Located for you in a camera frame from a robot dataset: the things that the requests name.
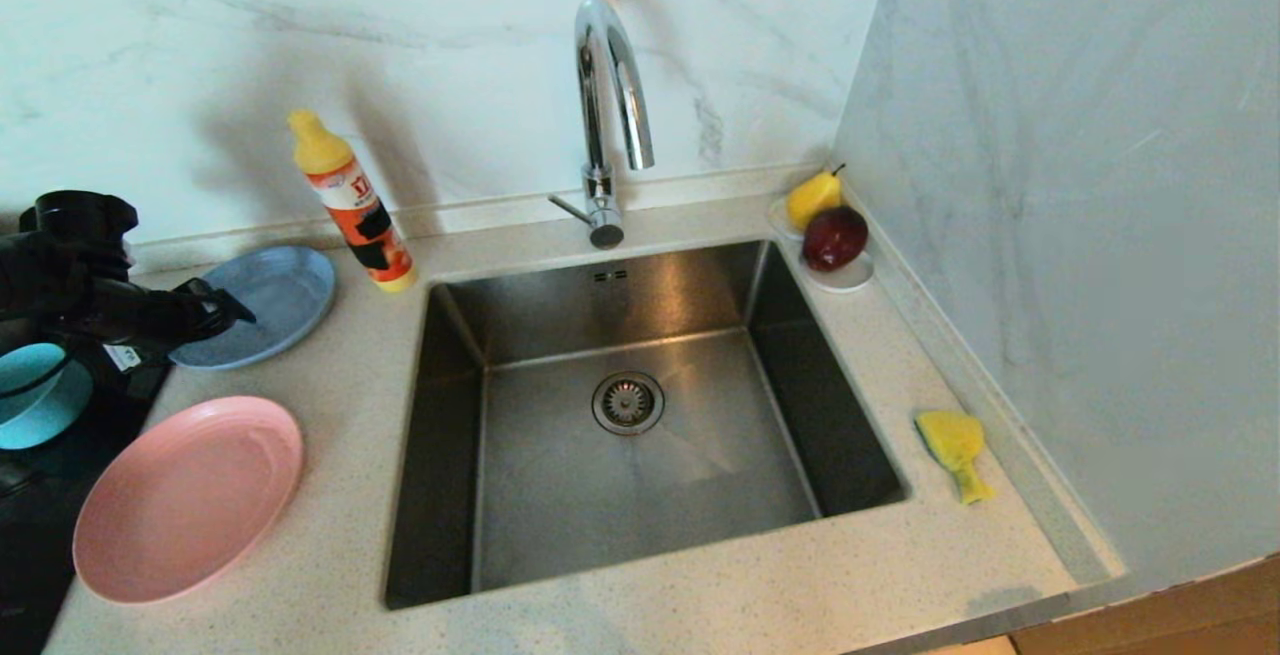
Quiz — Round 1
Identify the blue plastic plate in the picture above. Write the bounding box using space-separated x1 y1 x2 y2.
170 245 337 371

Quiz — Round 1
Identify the teal ceramic bowl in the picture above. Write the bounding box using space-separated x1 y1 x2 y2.
0 342 94 451

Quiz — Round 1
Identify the yellow orange dish soap bottle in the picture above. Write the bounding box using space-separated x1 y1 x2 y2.
288 110 418 293

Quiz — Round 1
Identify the pink plastic plate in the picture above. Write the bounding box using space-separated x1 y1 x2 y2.
73 395 304 605

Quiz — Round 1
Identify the chrome faucet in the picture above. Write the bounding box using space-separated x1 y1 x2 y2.
547 0 656 251

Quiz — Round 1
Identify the yellow fish-shaped sponge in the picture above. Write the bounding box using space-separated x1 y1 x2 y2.
915 410 998 506

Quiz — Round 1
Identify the metal sink drain strainer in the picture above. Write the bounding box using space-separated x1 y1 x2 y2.
591 370 666 436

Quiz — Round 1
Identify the stainless steel sink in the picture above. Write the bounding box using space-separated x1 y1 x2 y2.
385 240 911 611

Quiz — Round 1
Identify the black induction cooktop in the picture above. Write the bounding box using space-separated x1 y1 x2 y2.
0 315 171 655

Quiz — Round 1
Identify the yellow pear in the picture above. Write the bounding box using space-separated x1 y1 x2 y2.
787 164 848 232

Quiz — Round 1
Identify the dark red apple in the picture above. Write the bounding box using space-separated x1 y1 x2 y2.
802 205 871 273

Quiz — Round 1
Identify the wooden cabinet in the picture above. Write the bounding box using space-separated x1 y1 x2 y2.
1010 553 1280 655

